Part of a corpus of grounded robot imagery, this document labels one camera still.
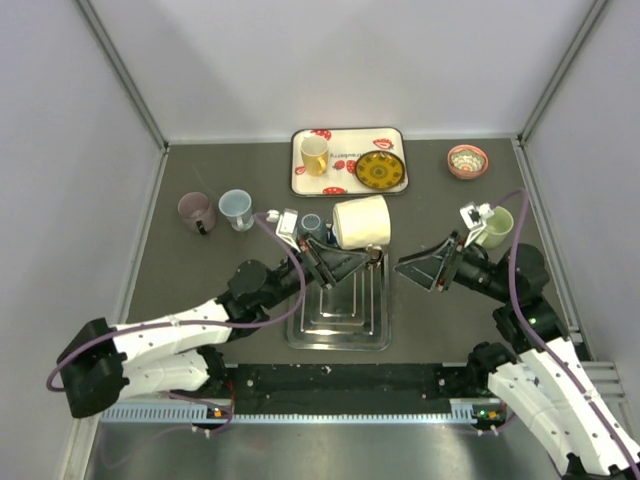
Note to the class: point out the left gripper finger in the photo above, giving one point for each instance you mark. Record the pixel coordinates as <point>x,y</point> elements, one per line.
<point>341,266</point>
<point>331,255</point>

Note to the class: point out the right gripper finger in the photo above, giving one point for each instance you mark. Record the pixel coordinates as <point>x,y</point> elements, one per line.
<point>424,276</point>
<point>437,255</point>

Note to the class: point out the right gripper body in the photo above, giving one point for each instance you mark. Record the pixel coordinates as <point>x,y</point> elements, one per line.
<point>454,265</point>

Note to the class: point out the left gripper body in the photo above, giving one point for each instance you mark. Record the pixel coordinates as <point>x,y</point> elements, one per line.
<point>312,266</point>

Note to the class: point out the dark blue mug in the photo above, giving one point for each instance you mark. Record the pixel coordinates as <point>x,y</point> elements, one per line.
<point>331,235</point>

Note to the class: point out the grey-blue faceted mug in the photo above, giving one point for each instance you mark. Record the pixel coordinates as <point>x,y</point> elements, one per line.
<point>313,225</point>

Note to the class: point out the cream mug black handle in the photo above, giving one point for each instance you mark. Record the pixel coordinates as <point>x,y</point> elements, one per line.
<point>362,224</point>

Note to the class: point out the brown striped mug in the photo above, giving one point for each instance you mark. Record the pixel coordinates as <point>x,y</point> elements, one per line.
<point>377,257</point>

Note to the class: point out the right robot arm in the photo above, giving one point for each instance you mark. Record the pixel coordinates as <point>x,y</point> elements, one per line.
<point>536,370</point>

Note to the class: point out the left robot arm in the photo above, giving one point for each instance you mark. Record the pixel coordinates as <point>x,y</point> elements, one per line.
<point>105,364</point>

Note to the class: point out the light green mug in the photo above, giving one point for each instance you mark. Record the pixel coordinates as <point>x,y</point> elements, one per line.
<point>497,229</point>

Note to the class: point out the light blue mug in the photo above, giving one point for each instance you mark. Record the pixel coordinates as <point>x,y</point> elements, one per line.
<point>236,206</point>

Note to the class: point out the yellow mug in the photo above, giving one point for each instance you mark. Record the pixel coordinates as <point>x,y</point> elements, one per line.
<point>315,154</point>

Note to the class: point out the purple mug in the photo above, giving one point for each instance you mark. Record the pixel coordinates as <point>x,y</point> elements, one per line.
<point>197,212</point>

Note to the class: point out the silver metal tray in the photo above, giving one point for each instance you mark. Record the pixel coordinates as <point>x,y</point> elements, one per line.
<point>352,316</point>

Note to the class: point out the pink patterned bowl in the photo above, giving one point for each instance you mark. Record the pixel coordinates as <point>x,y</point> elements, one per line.
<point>467,162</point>

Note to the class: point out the yellow patterned plate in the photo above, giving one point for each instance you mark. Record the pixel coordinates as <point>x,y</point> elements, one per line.
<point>380,170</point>

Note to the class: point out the strawberry pattern tray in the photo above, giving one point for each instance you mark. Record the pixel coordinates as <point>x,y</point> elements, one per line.
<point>346,147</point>

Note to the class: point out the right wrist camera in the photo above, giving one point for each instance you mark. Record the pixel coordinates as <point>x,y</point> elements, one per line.
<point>475,217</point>

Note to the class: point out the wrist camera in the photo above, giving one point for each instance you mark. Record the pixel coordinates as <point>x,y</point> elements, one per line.
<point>285,221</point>
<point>475,217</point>

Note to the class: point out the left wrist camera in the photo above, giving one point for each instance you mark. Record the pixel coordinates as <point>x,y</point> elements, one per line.
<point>285,221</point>

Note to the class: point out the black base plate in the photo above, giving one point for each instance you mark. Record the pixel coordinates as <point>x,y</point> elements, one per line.
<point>343,388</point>

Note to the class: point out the white cable duct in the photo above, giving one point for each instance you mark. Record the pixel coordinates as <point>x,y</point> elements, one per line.
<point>182,413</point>

